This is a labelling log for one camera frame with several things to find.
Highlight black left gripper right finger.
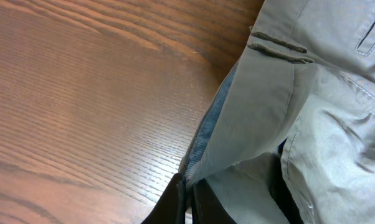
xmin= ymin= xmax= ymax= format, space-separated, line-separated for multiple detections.
xmin=191 ymin=179 xmax=236 ymax=224

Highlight khaki green shorts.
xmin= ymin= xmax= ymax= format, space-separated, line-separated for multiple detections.
xmin=180 ymin=0 xmax=375 ymax=223

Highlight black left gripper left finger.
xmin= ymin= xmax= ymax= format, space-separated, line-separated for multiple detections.
xmin=141 ymin=173 xmax=186 ymax=224

